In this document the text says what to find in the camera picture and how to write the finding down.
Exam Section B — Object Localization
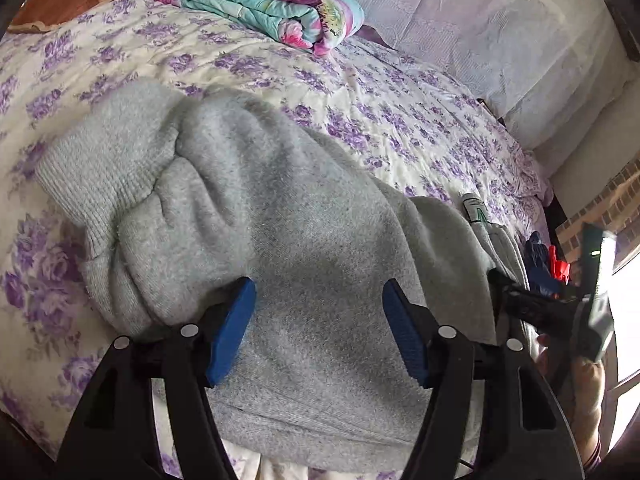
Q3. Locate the purple floral bed sheet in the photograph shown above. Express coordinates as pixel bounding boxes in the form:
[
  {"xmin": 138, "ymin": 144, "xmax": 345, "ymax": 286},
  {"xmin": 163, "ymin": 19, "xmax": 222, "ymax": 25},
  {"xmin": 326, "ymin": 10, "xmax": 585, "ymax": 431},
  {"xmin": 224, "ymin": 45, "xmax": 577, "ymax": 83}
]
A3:
[{"xmin": 0, "ymin": 0, "xmax": 556, "ymax": 480}]

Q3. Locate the white lace pillow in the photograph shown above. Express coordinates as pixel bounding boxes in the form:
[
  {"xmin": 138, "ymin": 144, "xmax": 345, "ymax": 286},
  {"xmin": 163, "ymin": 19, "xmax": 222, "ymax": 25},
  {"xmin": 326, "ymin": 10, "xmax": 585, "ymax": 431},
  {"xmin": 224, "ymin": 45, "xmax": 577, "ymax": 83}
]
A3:
[{"xmin": 260, "ymin": 0, "xmax": 632, "ymax": 163}]

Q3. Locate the folded colourful floral quilt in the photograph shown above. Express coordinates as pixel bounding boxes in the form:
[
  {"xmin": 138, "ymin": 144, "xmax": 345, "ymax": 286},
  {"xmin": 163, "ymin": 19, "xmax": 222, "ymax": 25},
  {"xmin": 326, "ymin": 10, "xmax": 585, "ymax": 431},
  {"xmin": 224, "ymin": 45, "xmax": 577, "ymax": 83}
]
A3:
[{"xmin": 150, "ymin": 0, "xmax": 367, "ymax": 57}]

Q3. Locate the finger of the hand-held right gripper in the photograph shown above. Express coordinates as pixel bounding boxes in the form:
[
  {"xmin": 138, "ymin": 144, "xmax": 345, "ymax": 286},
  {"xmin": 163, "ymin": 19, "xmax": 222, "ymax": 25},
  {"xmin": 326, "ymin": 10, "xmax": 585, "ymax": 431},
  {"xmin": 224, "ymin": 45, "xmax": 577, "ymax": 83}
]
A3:
[
  {"xmin": 524, "ymin": 231, "xmax": 572, "ymax": 297},
  {"xmin": 487, "ymin": 269, "xmax": 578, "ymax": 334}
]

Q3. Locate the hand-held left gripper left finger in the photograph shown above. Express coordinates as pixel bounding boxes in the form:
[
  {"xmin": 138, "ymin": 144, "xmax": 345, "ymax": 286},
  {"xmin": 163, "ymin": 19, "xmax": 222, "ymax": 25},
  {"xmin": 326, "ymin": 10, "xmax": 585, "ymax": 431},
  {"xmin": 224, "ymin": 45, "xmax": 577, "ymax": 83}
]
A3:
[{"xmin": 55, "ymin": 277, "xmax": 258, "ymax": 480}]

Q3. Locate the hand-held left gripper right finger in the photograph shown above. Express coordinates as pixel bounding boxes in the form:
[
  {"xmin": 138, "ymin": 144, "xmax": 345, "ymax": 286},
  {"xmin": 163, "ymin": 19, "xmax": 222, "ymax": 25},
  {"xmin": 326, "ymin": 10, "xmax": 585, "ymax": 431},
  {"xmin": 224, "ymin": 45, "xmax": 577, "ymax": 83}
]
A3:
[{"xmin": 382, "ymin": 279, "xmax": 586, "ymax": 480}]

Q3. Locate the window frame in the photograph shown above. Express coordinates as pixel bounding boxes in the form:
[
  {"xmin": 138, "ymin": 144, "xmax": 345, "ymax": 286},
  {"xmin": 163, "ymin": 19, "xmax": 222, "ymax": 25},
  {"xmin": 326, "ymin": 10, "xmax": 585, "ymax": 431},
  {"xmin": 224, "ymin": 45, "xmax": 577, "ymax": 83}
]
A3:
[{"xmin": 597, "ymin": 160, "xmax": 640, "ymax": 456}]

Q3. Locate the person's right hand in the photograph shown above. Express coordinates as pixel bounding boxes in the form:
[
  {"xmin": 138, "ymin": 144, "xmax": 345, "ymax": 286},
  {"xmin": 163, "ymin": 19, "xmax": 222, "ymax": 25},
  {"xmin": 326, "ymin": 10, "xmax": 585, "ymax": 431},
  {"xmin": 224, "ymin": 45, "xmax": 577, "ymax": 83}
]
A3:
[{"xmin": 537, "ymin": 332, "xmax": 608, "ymax": 463}]

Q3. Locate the grey sweatshirt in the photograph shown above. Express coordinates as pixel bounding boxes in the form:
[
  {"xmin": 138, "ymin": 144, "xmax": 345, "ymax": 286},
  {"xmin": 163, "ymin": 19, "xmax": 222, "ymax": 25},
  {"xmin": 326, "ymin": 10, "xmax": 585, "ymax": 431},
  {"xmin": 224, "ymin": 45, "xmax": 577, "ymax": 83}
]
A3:
[{"xmin": 34, "ymin": 79, "xmax": 532, "ymax": 477}]

